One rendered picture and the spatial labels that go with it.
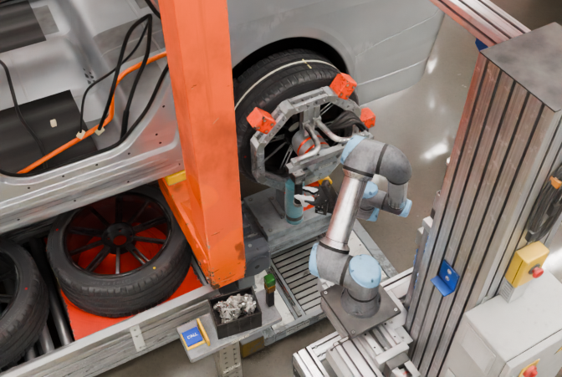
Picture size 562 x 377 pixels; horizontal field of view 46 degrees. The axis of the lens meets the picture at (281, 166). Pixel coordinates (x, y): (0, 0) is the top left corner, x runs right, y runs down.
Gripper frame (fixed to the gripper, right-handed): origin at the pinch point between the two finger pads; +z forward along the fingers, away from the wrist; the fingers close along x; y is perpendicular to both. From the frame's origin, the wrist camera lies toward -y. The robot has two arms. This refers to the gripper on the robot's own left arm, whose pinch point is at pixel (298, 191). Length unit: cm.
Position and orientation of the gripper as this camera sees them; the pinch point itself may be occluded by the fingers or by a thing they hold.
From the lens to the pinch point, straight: 284.6
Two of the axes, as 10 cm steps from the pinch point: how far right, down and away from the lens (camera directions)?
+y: 0.0, 6.8, 7.3
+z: -9.5, -2.2, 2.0
